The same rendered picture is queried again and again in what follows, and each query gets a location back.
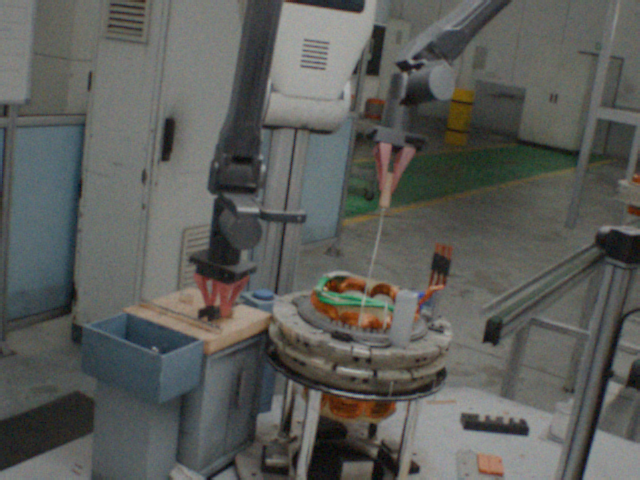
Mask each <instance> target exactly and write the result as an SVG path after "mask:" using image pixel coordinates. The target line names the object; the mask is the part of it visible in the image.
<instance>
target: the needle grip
mask: <svg viewBox="0 0 640 480"><path fill-rule="evenodd" d="M393 176H394V175H393V174H392V173H389V172H386V177H385V181H384V186H383V190H381V195H380V201H379V207H380V208H382V207H385V209H387V208H388V207H389V201H390V195H391V187H392V183H393Z"/></svg>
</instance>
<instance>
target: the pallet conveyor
mask: <svg viewBox="0 0 640 480"><path fill-rule="evenodd" d="M595 246H596V243H595V241H593V242H591V243H589V244H588V245H586V246H584V247H582V248H581V249H580V250H578V251H576V252H575V253H573V254H571V255H569V256H568V257H566V258H564V259H562V260H561V261H559V262H557V263H555V264H554V265H552V266H550V267H548V268H546V269H545V270H543V271H541V272H539V273H538V274H536V275H534V277H532V278H531V279H530V280H528V281H526V282H525V283H523V284H521V285H519V286H518V287H516V288H514V289H512V290H510V291H509V292H507V293H505V294H503V295H502V296H500V297H498V298H496V299H495V300H493V301H491V302H489V303H488V304H486V305H484V306H482V307H481V309H480V315H481V316H482V315H484V314H486V313H487V312H489V311H491V310H493V309H494V308H496V307H498V306H499V305H501V304H503V303H504V302H506V301H508V300H509V299H511V298H513V297H514V296H516V295H518V294H519V293H521V292H523V291H524V290H526V289H527V288H529V287H530V286H532V285H534V284H535V283H537V282H539V281H540V280H541V279H542V278H544V277H545V276H547V275H549V274H550V273H552V272H554V271H555V270H557V269H559V268H561V267H562V266H564V265H566V264H567V263H569V262H571V261H572V260H574V259H576V258H577V257H579V256H581V254H583V253H585V252H586V251H588V250H590V249H591V248H593V247H595ZM607 263H608V262H607V261H606V256H605V252H602V251H600V250H599V249H597V250H596V251H594V252H592V253H591V254H589V255H588V256H586V257H584V258H583V259H581V260H580V261H579V262H577V263H576V264H574V265H572V266H571V267H569V268H567V269H566V270H564V271H563V272H561V273H559V274H558V275H556V276H554V277H553V278H551V279H550V280H548V281H546V283H545V284H543V285H541V286H540V287H538V288H536V289H535V290H533V291H532V292H530V293H528V294H527V295H525V296H523V297H522V298H520V300H518V301H516V302H515V303H513V304H511V305H510V306H508V307H507V308H505V309H503V310H502V311H500V312H498V313H497V314H495V315H493V316H492V317H490V318H488V319H487V320H486V323H485V329H484V334H483V339H482V344H485V343H486V342H487V343H490V344H492V347H495V346H497V345H498V344H500V342H501V341H502V340H504V339H505V338H507V337H508V336H509V335H511V334H512V333H514V336H513V341H512V346H511V350H510V355H509V361H508V365H507V370H506V375H505V380H504V384H503V389H502V394H501V396H500V398H503V399H506V400H508V399H509V400H511V401H513V399H514V395H515V390H516V386H517V385H518V381H519V376H520V372H521V367H522V362H523V358H524V353H525V348H526V344H527V339H528V335H529V330H530V325H531V324H532V325H535V326H538V327H542V328H545V329H548V330H552V331H555V332H558V333H560V334H564V335H567V336H570V337H574V338H576V341H575V345H574V350H573V354H572V358H571V363H570V367H569V371H568V375H567V380H566V386H565V387H564V389H563V392H562V393H561V395H567V396H568V394H569V393H570V392H574V387H573V386H572V385H573V384H574V383H575V381H576V377H577V373H578V371H580V372H581V368H582V364H583V359H582V356H583V352H584V347H585V343H586V340H587V341H589V339H590V335H591V331H588V330H589V326H590V322H591V318H592V313H593V309H594V305H595V301H596V296H597V292H598V288H599V284H600V279H601V275H602V271H603V270H605V271H606V267H607ZM589 277H590V280H589V284H588V288H587V293H586V297H585V301H584V306H583V310H582V314H581V319H580V323H579V327H578V329H577V328H574V327H571V326H567V325H564V324H562V323H558V322H555V321H551V320H548V319H545V318H541V317H538V316H537V315H539V314H540V313H542V312H543V311H545V310H546V309H547V308H549V307H550V306H552V305H553V304H554V303H556V302H557V301H559V300H560V299H561V298H563V297H564V295H566V294H567V293H568V292H570V291H571V290H573V289H574V288H575V287H576V286H577V285H579V284H580V283H582V282H583V281H584V280H586V279H587V278H589ZM618 351H621V352H624V353H628V354H631V355H633V356H636V358H635V359H634V360H633V362H632V364H631V366H630V370H629V374H628V377H627V379H626V378H621V377H618V376H615V375H614V376H613V378H610V382H613V383H616V384H621V385H625V388H626V389H627V388H628V387H631V388H634V389H637V394H636V396H635V399H634V403H633V407H632V411H631V415H630V418H629V422H628V426H627V429H626V433H625V437H624V439H626V440H629V441H632V442H634V443H636V444H637V441H638V437H639V434H640V347H638V346H635V345H633V344H629V343H626V342H622V341H619V345H618Z"/></svg>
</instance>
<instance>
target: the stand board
mask: <svg viewBox="0 0 640 480"><path fill-rule="evenodd" d="M181 291H183V292H187V293H190V294H193V295H195V296H194V304H193V305H190V304H187V303H184V302H182V301H178V299H179V291H178V292H175V293H172V294H169V295H166V296H163V297H160V298H157V299H153V300H150V301H151V302H154V303H157V304H159V305H162V306H165V307H168V308H171V309H175V310H178V311H180V312H184V314H187V315H190V316H192V317H195V318H198V311H199V309H202V308H205V302H204V299H203V296H202V294H201V292H200V290H198V289H195V288H189V289H185V290H181ZM233 309H235V311H234V319H229V318H226V317H224V318H220V319H218V320H215V321H212V322H210V323H213V324H216V325H219V326H221V327H222V334H221V335H219V334H216V333H213V332H210V331H207V330H204V329H202V328H199V327H196V326H193V325H190V324H187V323H184V322H182V321H179V320H176V319H173V318H172V317H170V316H167V315H163V314H161V313H158V312H155V311H152V310H149V309H146V308H143V307H141V306H138V305H135V306H132V307H129V308H126V309H124V310H123V312H126V311H128V312H131V313H133V314H136V315H139V316H141V317H144V318H147V319H150V320H154V321H156V322H159V323H160V324H162V325H165V326H168V327H170V328H173V329H176V330H179V331H182V332H184V333H187V334H190V335H193V336H196V337H198V338H201V339H204V348H203V353H206V354H210V353H213V352H215V351H217V350H219V349H221V348H224V347H226V346H228V345H230V344H234V343H236V342H238V341H240V340H242V339H245V338H247V337H249V336H251V335H254V334H256V333H258V332H260V331H262V330H265V329H267V328H269V327H270V323H271V322H272V320H273V315H272V314H270V313H266V312H263V311H260V310H257V309H254V308H251V307H248V306H245V305H239V306H237V307H235V308H233ZM198 319H199V318H198Z"/></svg>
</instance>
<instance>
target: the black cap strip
mask: <svg viewBox="0 0 640 480"><path fill-rule="evenodd" d="M479 415H480V414H474V413H466V412H461V413H460V418H459V421H460V423H461V426H462V428H463V430H465V431H473V432H481V433H489V434H491V433H498V434H506V435H514V436H522V437H528V434H529V428H530V426H529V425H528V423H527V421H526V419H523V418H520V419H519V422H515V421H513V420H514V417H509V421H508V423H504V422H503V418H504V416H501V417H499V416H495V420H490V419H489V418H490V415H485V417H484V421H479V420H478V419H479Z"/></svg>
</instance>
